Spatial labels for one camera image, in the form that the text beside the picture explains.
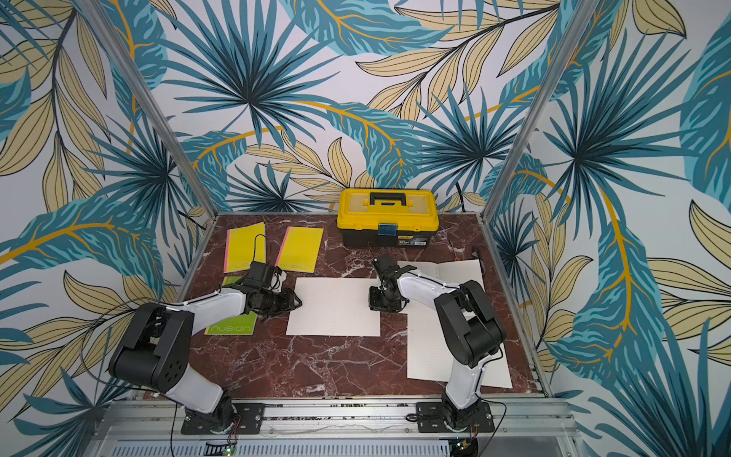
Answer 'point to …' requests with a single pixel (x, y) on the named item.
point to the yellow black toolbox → (385, 218)
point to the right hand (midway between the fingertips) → (374, 306)
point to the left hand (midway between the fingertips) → (296, 307)
